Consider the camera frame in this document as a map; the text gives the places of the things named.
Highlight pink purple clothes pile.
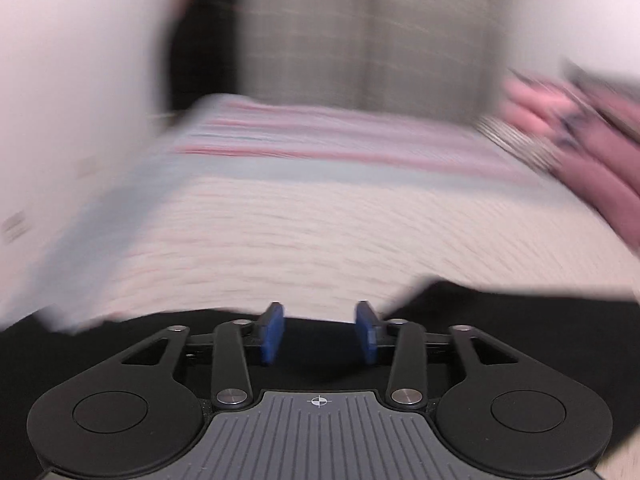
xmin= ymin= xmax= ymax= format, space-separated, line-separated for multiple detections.
xmin=499 ymin=65 xmax=639 ymax=252

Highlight pink striped blanket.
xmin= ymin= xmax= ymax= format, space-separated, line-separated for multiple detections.
xmin=175 ymin=94 xmax=537 ymax=186

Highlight black white striped garment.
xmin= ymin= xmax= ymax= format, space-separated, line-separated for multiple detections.
xmin=475 ymin=116 xmax=558 ymax=174

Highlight cherry print bed sheet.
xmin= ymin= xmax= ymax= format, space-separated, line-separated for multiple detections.
xmin=0 ymin=171 xmax=640 ymax=336

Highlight black pants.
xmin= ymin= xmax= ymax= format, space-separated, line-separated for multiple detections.
xmin=1 ymin=281 xmax=639 ymax=479

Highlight grey star curtain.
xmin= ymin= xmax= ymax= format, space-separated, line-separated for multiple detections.
xmin=239 ymin=0 xmax=503 ymax=124

